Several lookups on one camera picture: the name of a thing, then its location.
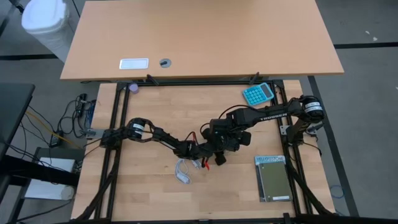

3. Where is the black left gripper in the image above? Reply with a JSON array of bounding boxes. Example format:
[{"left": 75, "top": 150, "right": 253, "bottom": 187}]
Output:
[{"left": 195, "top": 141, "right": 228, "bottom": 167}]

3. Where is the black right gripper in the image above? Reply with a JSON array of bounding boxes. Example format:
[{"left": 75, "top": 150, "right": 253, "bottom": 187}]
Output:
[{"left": 216, "top": 129, "right": 252, "bottom": 154}]

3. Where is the teal tray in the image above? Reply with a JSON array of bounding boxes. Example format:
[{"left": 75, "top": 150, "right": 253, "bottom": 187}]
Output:
[{"left": 242, "top": 82, "right": 275, "bottom": 107}]

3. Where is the green Yellowstone notebook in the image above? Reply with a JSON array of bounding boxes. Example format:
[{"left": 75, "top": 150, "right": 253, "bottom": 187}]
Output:
[{"left": 254, "top": 154, "right": 294, "bottom": 203}]

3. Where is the light wooden desk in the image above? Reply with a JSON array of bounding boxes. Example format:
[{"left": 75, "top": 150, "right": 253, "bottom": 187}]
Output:
[{"left": 60, "top": 0, "right": 345, "bottom": 82}]

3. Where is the white rectangular desk plate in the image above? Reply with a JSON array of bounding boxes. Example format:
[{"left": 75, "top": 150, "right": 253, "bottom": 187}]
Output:
[{"left": 119, "top": 58, "right": 150, "bottom": 70}]

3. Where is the black power adapter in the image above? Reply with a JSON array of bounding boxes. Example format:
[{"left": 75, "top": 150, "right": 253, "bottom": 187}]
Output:
[{"left": 49, "top": 133, "right": 62, "bottom": 149}]

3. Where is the white box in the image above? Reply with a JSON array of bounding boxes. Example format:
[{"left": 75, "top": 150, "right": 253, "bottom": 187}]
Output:
[{"left": 24, "top": 157, "right": 77, "bottom": 202}]

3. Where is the black side table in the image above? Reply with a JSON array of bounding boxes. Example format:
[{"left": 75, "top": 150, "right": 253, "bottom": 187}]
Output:
[{"left": 0, "top": 82, "right": 35, "bottom": 162}]

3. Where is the white lined trash bin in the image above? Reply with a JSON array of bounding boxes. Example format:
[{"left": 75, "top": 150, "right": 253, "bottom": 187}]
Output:
[{"left": 21, "top": 0, "right": 75, "bottom": 63}]

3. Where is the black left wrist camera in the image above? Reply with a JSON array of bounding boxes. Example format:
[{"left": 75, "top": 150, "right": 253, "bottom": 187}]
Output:
[{"left": 201, "top": 127, "right": 216, "bottom": 142}]

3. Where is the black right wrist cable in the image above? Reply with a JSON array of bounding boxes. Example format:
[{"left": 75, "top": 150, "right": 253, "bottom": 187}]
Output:
[{"left": 218, "top": 105, "right": 251, "bottom": 121}]

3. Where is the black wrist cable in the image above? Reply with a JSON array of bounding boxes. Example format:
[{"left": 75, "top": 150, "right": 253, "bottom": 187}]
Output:
[
  {"left": 199, "top": 122, "right": 215, "bottom": 135},
  {"left": 218, "top": 105, "right": 251, "bottom": 121}
]

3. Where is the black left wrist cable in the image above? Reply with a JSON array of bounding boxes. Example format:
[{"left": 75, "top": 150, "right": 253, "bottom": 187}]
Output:
[{"left": 199, "top": 122, "right": 215, "bottom": 135}]

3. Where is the white power cord with switch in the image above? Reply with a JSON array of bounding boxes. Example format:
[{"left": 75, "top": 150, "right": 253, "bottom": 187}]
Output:
[{"left": 174, "top": 157, "right": 202, "bottom": 185}]

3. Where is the grey metal bracket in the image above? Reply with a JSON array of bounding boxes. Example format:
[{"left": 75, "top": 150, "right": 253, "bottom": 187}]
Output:
[
  {"left": 82, "top": 129, "right": 105, "bottom": 139},
  {"left": 306, "top": 123, "right": 324, "bottom": 134}
]

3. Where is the black aluminium table frame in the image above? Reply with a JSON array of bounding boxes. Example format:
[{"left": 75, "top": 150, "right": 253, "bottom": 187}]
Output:
[{"left": 73, "top": 79, "right": 338, "bottom": 224}]

